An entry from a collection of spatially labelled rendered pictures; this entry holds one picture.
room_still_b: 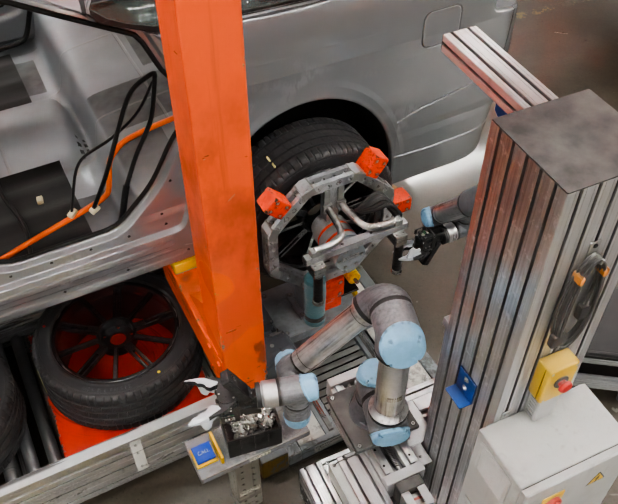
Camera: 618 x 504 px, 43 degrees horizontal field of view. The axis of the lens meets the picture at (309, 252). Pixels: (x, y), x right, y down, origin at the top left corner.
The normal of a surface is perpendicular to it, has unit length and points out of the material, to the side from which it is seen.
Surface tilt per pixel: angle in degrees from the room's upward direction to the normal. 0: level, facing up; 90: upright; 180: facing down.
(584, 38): 0
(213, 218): 90
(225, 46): 90
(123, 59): 6
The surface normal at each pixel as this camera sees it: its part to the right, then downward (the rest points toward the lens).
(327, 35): 0.46, 0.54
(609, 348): 0.00, -0.68
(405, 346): 0.19, 0.64
